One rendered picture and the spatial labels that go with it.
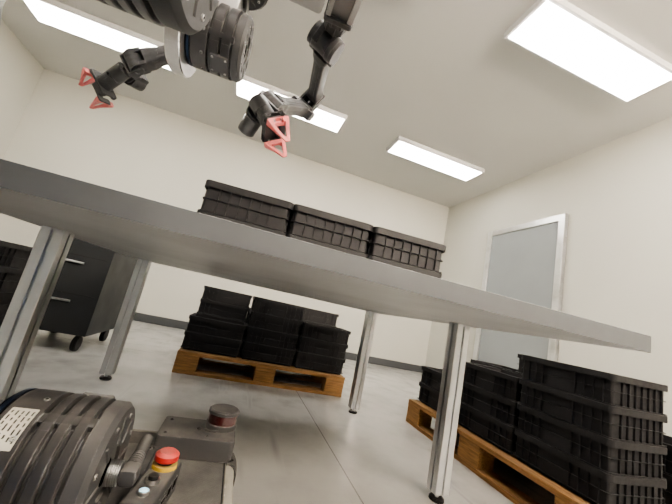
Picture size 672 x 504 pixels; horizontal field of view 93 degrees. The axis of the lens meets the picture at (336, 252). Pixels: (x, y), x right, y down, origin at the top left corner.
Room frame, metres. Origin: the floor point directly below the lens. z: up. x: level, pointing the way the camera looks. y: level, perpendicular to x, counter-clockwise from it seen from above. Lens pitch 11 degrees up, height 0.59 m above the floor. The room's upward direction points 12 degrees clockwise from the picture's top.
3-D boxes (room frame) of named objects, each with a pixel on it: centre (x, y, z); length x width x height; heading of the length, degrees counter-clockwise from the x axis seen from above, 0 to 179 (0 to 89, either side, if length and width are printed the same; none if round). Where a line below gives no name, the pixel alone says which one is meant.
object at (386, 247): (1.33, -0.23, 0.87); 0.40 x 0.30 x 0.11; 11
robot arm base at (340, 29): (0.80, 0.14, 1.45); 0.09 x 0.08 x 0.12; 105
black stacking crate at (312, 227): (1.28, 0.07, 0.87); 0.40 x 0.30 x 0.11; 11
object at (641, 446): (1.38, -1.15, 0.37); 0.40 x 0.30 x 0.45; 15
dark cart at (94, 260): (2.40, 1.76, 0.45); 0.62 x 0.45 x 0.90; 15
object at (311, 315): (3.07, 0.08, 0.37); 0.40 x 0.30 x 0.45; 105
